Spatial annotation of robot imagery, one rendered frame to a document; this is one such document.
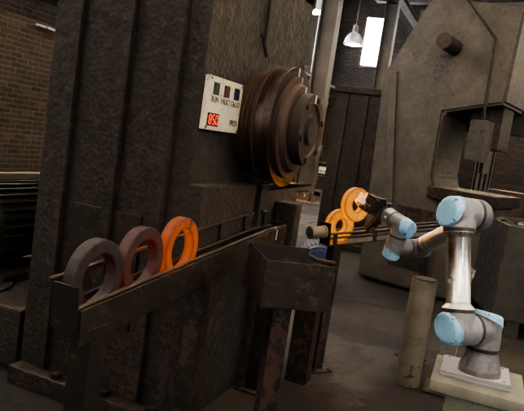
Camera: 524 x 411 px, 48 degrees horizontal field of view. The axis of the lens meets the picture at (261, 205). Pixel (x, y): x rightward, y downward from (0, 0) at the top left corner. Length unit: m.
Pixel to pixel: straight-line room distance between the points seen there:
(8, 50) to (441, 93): 6.55
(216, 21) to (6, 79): 7.68
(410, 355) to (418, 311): 0.21
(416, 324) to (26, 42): 8.00
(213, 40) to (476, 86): 3.13
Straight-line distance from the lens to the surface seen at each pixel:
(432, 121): 4.96
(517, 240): 4.19
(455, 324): 2.22
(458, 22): 5.04
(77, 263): 1.40
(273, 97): 2.18
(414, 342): 2.94
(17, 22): 9.72
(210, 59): 2.04
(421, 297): 2.89
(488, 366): 2.37
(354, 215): 2.74
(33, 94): 9.97
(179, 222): 1.72
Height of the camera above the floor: 1.05
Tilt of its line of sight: 6 degrees down
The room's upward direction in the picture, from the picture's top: 8 degrees clockwise
